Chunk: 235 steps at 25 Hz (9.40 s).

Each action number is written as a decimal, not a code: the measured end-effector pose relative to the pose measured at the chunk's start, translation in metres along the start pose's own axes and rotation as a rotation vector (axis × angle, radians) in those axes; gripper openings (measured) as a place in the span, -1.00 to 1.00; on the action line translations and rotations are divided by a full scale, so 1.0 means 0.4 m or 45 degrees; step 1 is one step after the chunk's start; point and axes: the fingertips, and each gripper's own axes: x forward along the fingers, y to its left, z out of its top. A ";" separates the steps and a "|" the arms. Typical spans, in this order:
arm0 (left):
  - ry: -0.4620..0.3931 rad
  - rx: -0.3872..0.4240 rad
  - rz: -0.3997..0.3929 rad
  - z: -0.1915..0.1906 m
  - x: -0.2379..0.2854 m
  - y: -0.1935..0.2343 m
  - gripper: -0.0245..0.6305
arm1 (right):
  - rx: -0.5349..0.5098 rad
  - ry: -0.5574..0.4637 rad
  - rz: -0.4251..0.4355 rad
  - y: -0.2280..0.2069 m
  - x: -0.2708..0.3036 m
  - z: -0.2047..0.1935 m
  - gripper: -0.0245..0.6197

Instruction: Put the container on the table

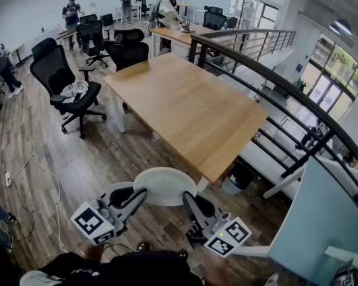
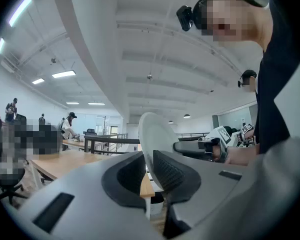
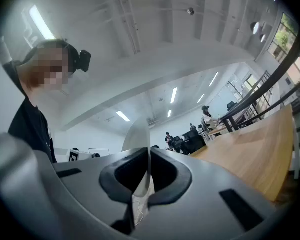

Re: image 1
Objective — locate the light blue partition panel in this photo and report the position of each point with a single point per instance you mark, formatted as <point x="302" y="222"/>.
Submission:
<point x="313" y="228"/>

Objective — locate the black high-back office chair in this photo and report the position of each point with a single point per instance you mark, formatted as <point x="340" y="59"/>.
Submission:
<point x="128" y="51"/>

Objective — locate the person's black clothing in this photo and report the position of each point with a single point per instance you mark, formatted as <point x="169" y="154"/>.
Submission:
<point x="143" y="268"/>

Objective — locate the large glass window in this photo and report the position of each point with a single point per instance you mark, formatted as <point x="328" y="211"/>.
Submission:
<point x="337" y="70"/>

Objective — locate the black office chair with cloth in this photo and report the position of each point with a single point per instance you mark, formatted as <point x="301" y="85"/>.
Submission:
<point x="52" y="70"/>

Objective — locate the slim black office chair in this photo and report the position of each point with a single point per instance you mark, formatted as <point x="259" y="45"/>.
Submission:
<point x="143" y="4"/>

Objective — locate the white power strip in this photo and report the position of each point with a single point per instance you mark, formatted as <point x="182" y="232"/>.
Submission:
<point x="8" y="179"/>

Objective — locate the person's white shoe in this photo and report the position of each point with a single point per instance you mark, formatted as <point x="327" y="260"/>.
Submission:
<point x="272" y="279"/>

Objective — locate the wooden table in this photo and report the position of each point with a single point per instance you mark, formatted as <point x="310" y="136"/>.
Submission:
<point x="185" y="112"/>

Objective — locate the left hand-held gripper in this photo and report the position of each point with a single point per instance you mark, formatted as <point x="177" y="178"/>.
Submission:
<point x="91" y="219"/>

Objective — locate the black metal railing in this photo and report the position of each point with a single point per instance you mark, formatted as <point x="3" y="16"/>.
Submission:
<point x="289" y="89"/>

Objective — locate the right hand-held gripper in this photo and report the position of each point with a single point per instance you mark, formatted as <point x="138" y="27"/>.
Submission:
<point x="226" y="234"/>

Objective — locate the wooden coat rack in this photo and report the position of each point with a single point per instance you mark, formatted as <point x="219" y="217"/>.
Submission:
<point x="243" y="7"/>

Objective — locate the person's left forearm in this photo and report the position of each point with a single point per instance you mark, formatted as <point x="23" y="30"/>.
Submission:
<point x="93" y="251"/>

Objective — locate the black mesh office chair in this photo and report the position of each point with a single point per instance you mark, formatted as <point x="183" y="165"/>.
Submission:
<point x="92" y="36"/>

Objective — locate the grey trash bin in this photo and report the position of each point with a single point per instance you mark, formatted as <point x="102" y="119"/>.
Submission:
<point x="237" y="179"/>

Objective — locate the person's right forearm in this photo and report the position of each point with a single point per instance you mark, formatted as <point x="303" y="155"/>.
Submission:
<point x="216" y="268"/>

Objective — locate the black office chair with headrest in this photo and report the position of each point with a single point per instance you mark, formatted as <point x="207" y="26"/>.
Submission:
<point x="214" y="18"/>

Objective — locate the white round container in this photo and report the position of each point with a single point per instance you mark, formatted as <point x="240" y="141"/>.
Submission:
<point x="164" y="185"/>

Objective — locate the patterned cloth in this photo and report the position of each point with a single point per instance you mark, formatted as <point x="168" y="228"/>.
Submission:
<point x="74" y="89"/>

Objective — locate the white desk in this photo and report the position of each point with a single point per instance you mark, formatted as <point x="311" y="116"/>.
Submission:
<point x="134" y="9"/>

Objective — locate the long wooden desk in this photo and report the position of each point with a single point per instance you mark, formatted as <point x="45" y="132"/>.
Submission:
<point x="179" y="34"/>

